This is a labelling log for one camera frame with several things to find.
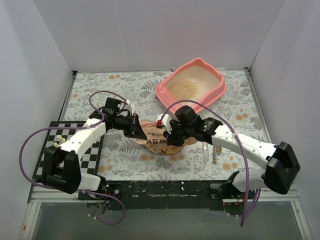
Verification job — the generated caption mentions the peach cat litter bag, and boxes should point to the peach cat litter bag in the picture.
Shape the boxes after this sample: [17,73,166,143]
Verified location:
[135,121,197,155]

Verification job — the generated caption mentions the clear plastic litter scoop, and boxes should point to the clear plastic litter scoop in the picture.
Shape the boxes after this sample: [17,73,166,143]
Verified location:
[202,142,210,161]

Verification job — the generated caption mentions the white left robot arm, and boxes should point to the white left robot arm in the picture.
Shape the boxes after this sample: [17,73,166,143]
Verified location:
[41,112,139,200]

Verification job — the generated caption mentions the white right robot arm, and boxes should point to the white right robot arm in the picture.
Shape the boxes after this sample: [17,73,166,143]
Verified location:
[155,105,301,199]

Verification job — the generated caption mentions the beige litter pellets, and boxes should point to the beige litter pellets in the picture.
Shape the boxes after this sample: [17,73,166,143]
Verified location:
[167,79,199,100]

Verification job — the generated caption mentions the pink cat litter box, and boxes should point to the pink cat litter box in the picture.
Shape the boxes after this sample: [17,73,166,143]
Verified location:
[155,58,227,108]

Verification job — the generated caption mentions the floral patterned table mat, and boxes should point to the floral patterned table mat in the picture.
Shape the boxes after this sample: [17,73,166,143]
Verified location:
[59,69,269,181]

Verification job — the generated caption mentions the black white chessboard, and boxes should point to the black white chessboard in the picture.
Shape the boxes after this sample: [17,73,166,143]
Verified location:
[32,121,104,183]

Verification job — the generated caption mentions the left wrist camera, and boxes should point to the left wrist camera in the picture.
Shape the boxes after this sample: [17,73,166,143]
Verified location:
[102,97,135,116]

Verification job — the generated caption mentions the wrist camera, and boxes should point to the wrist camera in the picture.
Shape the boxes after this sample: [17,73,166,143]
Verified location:
[102,97,135,116]
[155,114,173,134]

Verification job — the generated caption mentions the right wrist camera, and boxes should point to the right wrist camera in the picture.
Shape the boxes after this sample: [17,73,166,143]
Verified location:
[155,114,173,134]

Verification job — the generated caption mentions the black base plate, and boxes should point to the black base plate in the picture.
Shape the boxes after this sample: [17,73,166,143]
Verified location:
[77,181,251,211]

